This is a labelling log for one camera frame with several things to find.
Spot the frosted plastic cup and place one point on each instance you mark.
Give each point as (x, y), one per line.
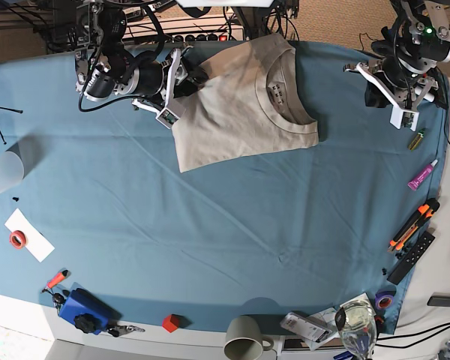
(11, 170)

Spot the white wrist camera screen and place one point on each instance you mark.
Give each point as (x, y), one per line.
(402, 118)
(169, 116)

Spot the white paper sheet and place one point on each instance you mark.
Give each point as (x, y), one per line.
(38, 246)

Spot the grey ceramic mug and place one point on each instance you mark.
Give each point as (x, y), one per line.
(245, 341)

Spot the purple tube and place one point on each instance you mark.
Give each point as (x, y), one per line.
(415, 183)

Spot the black power adapter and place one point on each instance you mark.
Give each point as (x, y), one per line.
(439, 300)

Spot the red cube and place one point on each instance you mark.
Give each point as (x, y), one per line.
(171, 323)

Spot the beige T-shirt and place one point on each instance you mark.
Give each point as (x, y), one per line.
(248, 106)

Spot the clear wine glass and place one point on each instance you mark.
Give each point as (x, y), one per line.
(356, 325)

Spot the blue table cloth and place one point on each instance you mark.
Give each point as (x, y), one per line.
(300, 230)

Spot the yellow green battery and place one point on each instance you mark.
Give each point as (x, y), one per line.
(417, 140)

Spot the blue box with knob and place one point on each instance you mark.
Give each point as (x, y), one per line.
(86, 312)

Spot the orange marker pen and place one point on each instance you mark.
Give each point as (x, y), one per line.
(57, 279)

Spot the packaged white device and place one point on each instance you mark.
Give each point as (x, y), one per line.
(313, 328)

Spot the black gripper screen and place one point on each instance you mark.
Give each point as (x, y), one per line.
(189, 79)
(373, 97)

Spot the black remote control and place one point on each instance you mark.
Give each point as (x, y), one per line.
(407, 263)

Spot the orange black utility knife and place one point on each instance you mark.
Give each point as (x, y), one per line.
(418, 219)

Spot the purple tape roll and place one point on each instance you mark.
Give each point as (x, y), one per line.
(384, 298)

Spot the key bunch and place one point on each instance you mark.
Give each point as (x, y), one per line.
(120, 330)

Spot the red tape roll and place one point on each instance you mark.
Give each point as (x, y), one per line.
(18, 239)

